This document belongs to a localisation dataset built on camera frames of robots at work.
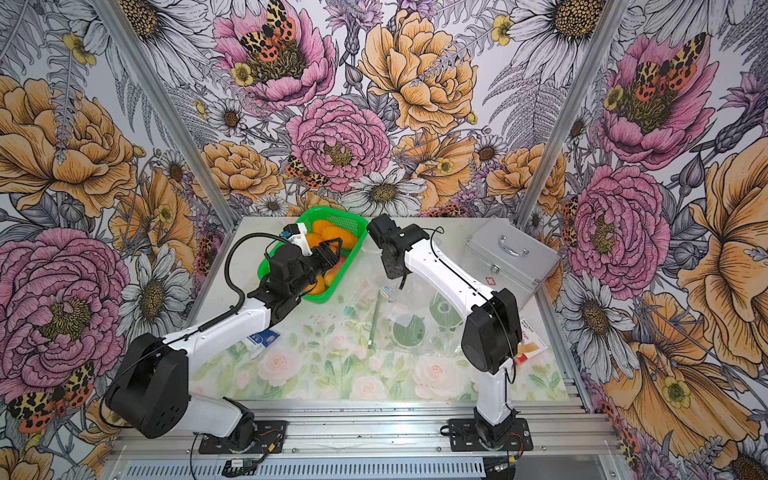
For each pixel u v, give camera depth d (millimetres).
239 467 728
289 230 734
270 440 732
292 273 646
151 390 430
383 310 972
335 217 1154
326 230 1041
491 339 482
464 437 733
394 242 604
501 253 922
